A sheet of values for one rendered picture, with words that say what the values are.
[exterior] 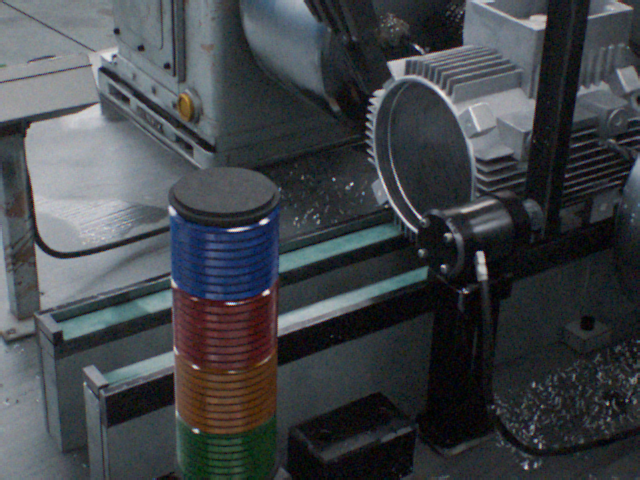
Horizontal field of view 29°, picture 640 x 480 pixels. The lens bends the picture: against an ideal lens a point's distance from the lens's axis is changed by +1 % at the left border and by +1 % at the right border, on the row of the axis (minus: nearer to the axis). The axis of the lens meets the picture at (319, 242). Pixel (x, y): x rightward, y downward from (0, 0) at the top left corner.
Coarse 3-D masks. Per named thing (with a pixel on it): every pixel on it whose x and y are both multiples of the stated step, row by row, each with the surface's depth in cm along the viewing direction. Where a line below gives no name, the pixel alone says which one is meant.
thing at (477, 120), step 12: (396, 72) 118; (624, 72) 118; (384, 84) 119; (612, 84) 119; (624, 84) 118; (636, 84) 118; (624, 96) 119; (468, 108) 109; (480, 108) 110; (468, 120) 110; (480, 120) 109; (492, 120) 110; (468, 132) 110; (480, 132) 109; (384, 192) 124; (384, 204) 125
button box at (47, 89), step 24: (0, 72) 116; (24, 72) 117; (48, 72) 118; (72, 72) 120; (0, 96) 116; (24, 96) 117; (48, 96) 118; (72, 96) 119; (96, 96) 121; (0, 120) 116; (24, 120) 118
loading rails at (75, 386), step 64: (320, 256) 120; (384, 256) 124; (576, 256) 125; (64, 320) 110; (128, 320) 110; (320, 320) 109; (384, 320) 113; (512, 320) 124; (576, 320) 130; (64, 384) 109; (128, 384) 100; (320, 384) 112; (384, 384) 117; (64, 448) 112; (128, 448) 102
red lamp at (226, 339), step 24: (192, 312) 68; (216, 312) 67; (240, 312) 67; (264, 312) 68; (192, 336) 69; (216, 336) 68; (240, 336) 68; (264, 336) 69; (192, 360) 69; (216, 360) 69; (240, 360) 69
